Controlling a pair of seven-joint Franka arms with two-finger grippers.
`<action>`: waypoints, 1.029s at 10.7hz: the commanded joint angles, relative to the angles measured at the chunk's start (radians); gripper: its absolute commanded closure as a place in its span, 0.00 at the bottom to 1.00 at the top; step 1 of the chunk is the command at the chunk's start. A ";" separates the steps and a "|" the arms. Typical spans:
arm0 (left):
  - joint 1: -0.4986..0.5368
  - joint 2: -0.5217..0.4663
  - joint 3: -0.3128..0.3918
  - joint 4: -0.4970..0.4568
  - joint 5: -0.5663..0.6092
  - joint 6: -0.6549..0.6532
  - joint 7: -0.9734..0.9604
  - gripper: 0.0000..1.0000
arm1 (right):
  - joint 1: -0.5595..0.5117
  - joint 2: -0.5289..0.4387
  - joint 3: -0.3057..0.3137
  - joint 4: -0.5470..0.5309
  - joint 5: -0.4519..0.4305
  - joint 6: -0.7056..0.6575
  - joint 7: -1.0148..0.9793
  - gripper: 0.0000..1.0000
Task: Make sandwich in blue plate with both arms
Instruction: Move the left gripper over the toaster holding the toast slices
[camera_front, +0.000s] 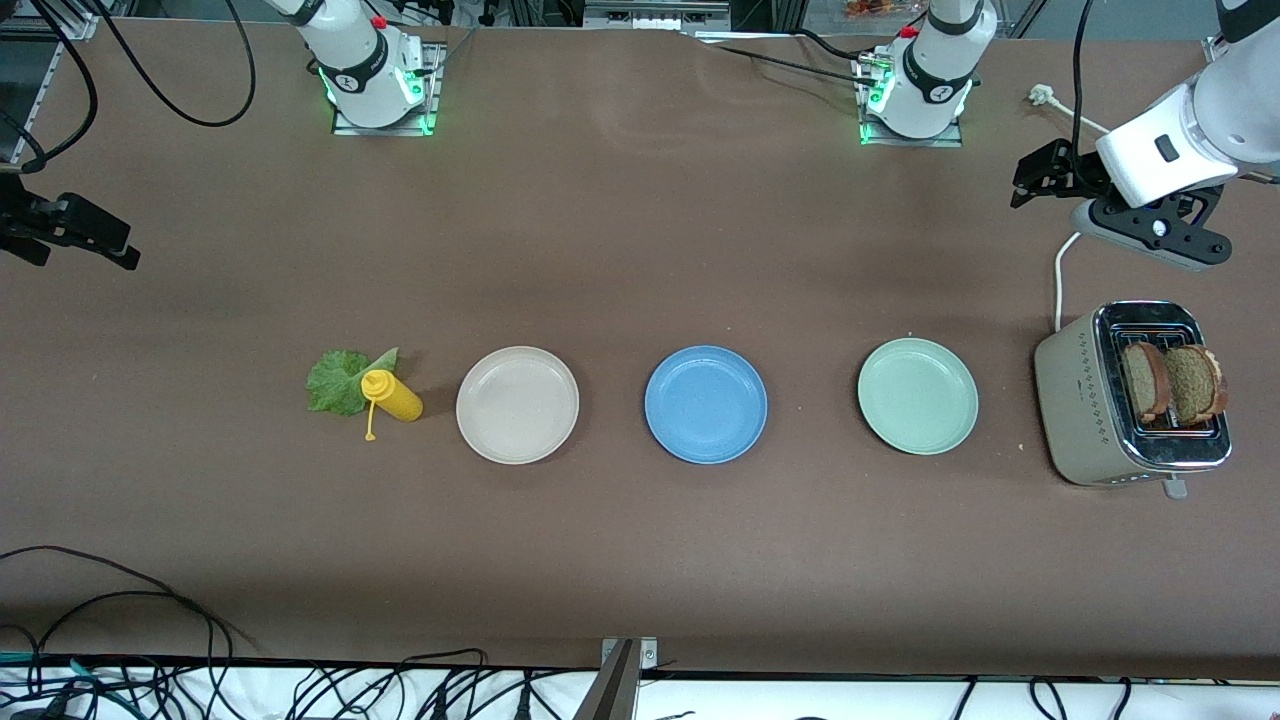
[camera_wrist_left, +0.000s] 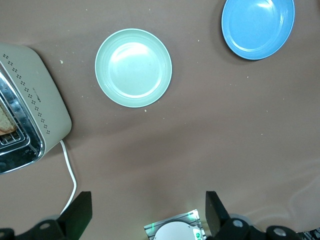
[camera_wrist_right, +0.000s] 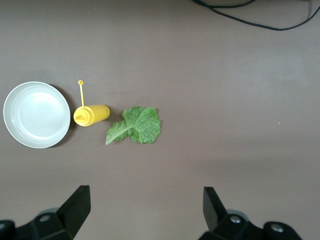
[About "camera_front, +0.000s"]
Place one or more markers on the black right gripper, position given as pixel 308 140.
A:
pixel 40 219

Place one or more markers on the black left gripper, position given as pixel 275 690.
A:
pixel 1072 171

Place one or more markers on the brown bread slice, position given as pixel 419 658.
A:
pixel 1195 385
pixel 1140 385

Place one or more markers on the green lettuce leaf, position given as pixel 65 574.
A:
pixel 335 385

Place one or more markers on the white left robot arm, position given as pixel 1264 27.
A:
pixel 935 70

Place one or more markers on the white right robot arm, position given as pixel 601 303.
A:
pixel 360 60

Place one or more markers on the green round plate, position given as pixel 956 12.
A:
pixel 918 396

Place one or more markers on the blue round plate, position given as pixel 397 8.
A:
pixel 705 405

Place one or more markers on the beige round plate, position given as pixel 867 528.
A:
pixel 517 405

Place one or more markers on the orange food packet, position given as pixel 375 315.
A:
pixel 880 8

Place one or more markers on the beige chrome toaster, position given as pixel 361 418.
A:
pixel 1080 400

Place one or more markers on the yellow mustard squeeze bottle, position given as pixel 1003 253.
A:
pixel 400 400

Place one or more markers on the grey metal box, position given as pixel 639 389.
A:
pixel 650 15

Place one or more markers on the black power plug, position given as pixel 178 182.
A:
pixel 523 702
pixel 437 703

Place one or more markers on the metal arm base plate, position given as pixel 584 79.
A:
pixel 432 100
pixel 910 142

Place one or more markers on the aluminium frame rail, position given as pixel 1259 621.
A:
pixel 35 90
pixel 1222 50
pixel 60 28

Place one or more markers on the silver corner bracket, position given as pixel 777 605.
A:
pixel 648 655

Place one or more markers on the aluminium profile post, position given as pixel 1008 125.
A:
pixel 610 690

